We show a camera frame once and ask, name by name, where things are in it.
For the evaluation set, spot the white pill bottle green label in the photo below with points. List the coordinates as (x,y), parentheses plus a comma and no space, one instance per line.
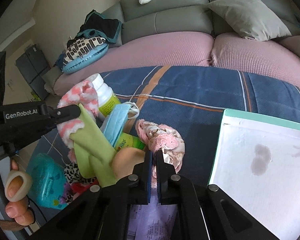
(107,99)

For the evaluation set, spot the teal toy case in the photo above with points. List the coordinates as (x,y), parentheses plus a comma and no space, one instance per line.
(48,182)

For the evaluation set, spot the pink floral scrunchie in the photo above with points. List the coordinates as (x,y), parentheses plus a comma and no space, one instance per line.
(162,138)

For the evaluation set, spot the blue plaid blanket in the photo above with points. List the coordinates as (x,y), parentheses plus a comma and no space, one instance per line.
(192,100)

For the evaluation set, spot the dark grey cabinet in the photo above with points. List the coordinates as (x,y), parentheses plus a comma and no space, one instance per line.
(33,65)

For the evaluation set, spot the pink sofa seat cover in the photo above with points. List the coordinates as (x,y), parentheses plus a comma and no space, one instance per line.
(227,50)

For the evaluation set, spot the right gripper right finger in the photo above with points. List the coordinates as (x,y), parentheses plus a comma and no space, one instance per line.
(164,183)

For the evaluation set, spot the blue patterned round cushion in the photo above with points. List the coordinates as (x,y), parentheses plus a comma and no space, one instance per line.
(83,52)

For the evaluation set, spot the dark teal folded clothes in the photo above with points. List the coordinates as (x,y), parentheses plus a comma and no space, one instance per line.
(97,25)

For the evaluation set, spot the black white leopard scrunchie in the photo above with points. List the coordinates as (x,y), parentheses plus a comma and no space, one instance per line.
(73,175)

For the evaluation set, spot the beige round sponge puff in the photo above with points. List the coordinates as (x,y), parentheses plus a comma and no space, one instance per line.
(125,160)

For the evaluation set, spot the pink white fuzzy sock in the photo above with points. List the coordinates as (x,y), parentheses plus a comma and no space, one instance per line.
(84,97)

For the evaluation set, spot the blue face mask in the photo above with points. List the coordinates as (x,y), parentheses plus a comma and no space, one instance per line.
(115,122)

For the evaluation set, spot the grey leather sofa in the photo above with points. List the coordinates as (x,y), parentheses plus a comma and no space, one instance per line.
(169,16)

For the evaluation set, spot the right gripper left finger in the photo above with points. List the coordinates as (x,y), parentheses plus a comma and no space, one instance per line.
(141,192)

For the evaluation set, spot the white tray teal rim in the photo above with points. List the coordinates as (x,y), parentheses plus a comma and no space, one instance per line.
(257,164)

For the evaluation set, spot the green microfiber cloth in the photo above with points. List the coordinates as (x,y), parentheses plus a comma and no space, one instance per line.
(94,153)

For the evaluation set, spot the person's left hand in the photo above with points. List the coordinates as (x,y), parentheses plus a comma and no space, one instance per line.
(19,211)

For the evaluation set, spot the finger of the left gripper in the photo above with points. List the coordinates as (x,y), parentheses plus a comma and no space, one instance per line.
(53,117)

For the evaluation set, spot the green tissue pack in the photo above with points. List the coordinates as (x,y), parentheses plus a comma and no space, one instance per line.
(127,140)

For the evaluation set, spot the purple wipes packet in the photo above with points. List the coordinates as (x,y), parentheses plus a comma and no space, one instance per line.
(152,221)

